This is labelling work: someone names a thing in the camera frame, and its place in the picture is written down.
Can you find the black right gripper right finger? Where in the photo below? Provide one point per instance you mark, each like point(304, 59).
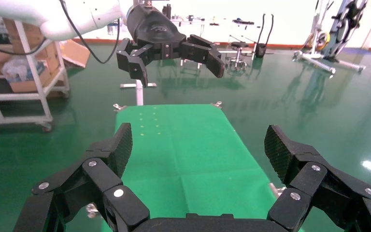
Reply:
point(276, 147)

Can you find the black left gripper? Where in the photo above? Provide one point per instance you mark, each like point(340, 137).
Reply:
point(153, 28)

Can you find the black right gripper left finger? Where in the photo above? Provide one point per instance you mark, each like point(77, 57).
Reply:
point(122, 144)

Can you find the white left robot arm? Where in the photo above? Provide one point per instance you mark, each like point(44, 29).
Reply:
point(76, 16)

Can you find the flattened brown cardboard sheet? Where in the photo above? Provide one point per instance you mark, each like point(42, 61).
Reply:
point(75, 52)

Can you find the brown cardboard storage box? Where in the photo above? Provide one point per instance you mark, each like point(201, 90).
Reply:
point(28, 35)
point(28, 86)

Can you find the silver metal binder clip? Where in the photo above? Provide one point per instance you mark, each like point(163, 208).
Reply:
point(92, 210)
point(119, 107)
point(216, 104)
point(276, 190)

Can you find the white metal table leg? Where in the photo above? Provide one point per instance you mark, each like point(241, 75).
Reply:
point(139, 94)

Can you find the green tablecloth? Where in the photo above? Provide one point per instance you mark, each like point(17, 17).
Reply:
point(188, 153)

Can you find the black round stool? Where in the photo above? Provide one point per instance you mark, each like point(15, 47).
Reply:
point(238, 44)

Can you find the white metal shelf cart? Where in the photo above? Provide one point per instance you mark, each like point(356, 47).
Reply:
point(40, 84)

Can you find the white and blue equipment stand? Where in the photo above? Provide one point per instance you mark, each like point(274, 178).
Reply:
point(332, 41)

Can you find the clear plastic bag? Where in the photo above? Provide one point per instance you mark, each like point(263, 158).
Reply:
point(19, 69)

